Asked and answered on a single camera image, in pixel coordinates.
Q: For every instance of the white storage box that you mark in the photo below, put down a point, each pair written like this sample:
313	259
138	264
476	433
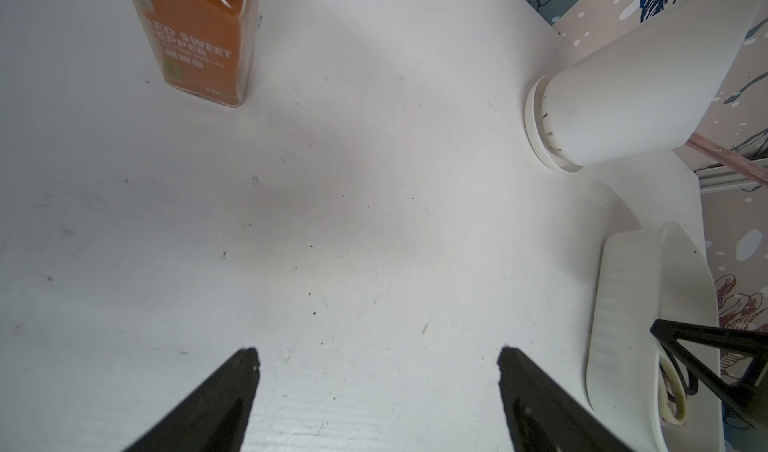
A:
645	276

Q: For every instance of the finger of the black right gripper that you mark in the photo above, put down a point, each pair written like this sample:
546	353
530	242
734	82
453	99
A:
698	348

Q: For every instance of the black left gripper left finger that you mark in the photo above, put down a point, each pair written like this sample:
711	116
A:
215	416

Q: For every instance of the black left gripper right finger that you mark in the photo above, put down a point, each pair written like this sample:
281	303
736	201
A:
541	416

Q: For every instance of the white utensil holder cup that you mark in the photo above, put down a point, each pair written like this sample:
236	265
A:
646	91

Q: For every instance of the cream kitchen scissors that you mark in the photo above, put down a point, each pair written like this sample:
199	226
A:
672	396

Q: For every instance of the orange paprika spice jar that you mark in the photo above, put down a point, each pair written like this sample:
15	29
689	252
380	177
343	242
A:
203	47

